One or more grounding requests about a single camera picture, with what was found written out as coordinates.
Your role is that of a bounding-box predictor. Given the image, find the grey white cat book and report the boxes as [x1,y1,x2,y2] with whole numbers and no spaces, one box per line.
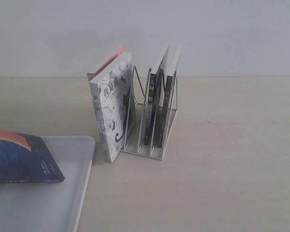
[87,52,136,163]

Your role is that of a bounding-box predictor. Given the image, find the blue moon cover book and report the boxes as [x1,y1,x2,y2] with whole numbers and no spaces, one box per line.
[0,129,65,184]

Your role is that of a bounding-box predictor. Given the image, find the black spine thin book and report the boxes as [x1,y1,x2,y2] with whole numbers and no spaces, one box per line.
[144,43,170,146]

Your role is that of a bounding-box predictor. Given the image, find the dark brown gold book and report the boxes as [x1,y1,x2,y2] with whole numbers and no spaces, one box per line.
[156,45,183,150]

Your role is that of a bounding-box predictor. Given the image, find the pink red spine book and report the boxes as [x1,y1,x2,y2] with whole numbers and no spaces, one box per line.
[87,45,126,82]

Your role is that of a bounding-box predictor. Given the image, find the white plastic tray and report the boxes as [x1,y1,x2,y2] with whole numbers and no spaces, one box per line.
[0,135,96,232]

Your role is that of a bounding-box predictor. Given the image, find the white wire book rack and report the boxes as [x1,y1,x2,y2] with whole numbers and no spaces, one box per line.
[121,67,178,160]

